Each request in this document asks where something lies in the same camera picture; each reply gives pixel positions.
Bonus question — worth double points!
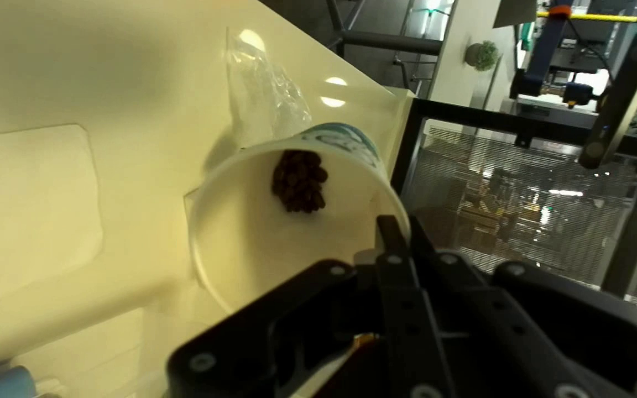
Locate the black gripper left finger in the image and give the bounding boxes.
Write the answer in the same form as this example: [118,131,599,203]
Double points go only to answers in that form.
[165,262,377,398]

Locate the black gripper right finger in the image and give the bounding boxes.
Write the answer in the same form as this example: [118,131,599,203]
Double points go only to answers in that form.
[375,216,637,398]

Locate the patterned paper coffee cup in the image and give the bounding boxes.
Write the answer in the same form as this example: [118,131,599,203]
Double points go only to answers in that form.
[186,121,410,314]

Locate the dark coffee beans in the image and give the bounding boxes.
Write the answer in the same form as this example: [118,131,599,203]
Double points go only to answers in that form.
[272,151,327,213]

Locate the crumpled clear plastic bag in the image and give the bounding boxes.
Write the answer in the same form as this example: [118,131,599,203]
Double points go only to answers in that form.
[226,28,312,148]

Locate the white paper napkin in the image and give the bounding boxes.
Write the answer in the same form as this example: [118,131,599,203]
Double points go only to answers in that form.
[0,123,103,298]

